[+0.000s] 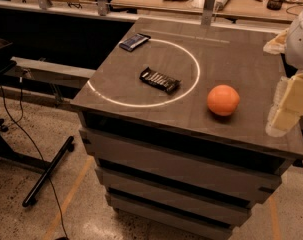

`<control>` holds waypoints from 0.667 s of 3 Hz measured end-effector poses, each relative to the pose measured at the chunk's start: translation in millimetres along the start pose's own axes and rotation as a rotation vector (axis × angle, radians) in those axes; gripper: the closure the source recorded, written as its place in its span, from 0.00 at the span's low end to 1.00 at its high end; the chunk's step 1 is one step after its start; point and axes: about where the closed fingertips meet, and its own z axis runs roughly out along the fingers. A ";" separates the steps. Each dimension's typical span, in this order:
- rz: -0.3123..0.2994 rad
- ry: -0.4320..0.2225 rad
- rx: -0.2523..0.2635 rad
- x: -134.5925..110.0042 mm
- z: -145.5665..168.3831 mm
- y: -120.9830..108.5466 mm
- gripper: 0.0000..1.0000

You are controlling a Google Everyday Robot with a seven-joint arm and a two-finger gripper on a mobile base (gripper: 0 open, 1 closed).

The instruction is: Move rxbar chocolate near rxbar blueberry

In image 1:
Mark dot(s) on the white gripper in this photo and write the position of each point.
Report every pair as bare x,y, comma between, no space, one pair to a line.
300,44

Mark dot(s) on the black chocolate rxbar wrapper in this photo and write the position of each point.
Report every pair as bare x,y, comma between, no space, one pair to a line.
159,80

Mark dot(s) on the blue blueberry rxbar wrapper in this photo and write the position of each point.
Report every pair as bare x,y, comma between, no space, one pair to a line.
134,41

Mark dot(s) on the orange ball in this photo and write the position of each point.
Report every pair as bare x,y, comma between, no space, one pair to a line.
223,100

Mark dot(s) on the black round cup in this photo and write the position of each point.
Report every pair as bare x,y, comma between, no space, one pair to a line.
275,4

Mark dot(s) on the grey drawer cabinet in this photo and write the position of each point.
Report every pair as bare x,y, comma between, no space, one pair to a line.
167,157

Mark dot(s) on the black stand base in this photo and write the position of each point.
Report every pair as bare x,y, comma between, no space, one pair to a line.
45,167

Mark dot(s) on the metal post right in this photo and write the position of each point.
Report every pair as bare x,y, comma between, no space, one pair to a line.
208,8

